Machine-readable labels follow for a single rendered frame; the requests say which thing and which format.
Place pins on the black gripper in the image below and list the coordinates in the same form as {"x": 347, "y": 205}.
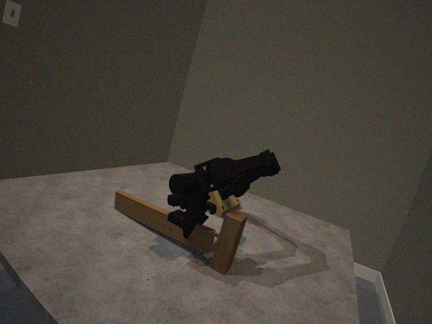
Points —
{"x": 196, "y": 207}

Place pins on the brown wooden post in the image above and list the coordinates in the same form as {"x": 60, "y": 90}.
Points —
{"x": 227, "y": 244}

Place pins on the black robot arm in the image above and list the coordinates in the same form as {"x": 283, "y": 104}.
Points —
{"x": 228, "y": 176}

